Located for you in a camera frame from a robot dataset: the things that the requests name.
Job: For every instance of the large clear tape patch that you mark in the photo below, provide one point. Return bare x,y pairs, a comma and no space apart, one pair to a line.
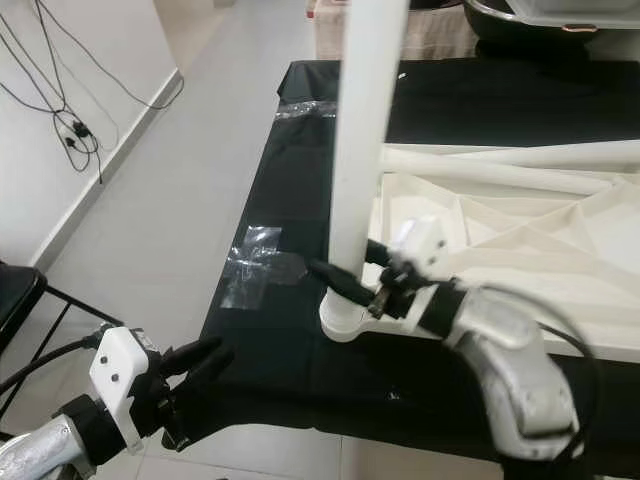
250,268

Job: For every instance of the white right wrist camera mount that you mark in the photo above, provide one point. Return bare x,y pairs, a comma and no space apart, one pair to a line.
422,240

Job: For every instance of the beige patterned bench cloth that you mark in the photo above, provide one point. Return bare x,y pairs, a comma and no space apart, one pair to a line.
440,35

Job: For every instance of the black table cloth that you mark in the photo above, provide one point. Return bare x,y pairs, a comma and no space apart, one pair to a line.
280,400

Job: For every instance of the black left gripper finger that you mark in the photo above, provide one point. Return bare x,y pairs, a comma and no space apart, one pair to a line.
190,352
208,372

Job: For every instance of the small black plug adapter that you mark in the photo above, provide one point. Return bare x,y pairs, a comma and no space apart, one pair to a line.
78,128

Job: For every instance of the black round bowl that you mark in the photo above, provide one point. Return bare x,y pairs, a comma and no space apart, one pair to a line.
520,30

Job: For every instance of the narrow clear tape strip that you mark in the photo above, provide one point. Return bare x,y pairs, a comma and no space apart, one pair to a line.
305,110

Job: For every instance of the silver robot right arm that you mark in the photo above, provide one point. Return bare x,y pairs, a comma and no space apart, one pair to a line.
520,370

